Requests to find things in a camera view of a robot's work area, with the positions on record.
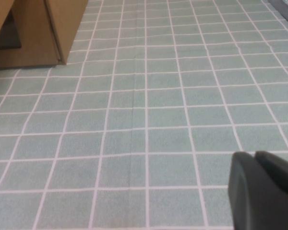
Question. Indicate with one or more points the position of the cardboard drawer with window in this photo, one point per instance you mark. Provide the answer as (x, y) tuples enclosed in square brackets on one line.
[(36, 55)]

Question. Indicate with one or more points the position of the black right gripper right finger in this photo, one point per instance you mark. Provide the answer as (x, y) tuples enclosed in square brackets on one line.
[(278, 170)]

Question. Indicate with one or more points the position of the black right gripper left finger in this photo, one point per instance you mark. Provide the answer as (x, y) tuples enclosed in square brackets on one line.
[(254, 203)]

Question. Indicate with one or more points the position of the green checked tablecloth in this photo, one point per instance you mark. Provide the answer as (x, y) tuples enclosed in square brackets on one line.
[(144, 119)]

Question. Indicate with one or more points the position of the cardboard shoe box shell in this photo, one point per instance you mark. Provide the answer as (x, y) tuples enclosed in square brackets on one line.
[(67, 24)]

